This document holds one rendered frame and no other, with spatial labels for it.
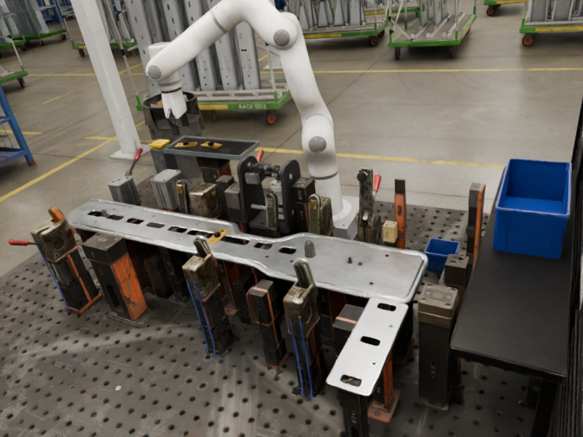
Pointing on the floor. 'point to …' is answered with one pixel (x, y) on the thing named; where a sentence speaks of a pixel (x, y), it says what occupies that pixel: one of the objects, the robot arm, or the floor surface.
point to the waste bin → (160, 130)
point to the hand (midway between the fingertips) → (181, 128)
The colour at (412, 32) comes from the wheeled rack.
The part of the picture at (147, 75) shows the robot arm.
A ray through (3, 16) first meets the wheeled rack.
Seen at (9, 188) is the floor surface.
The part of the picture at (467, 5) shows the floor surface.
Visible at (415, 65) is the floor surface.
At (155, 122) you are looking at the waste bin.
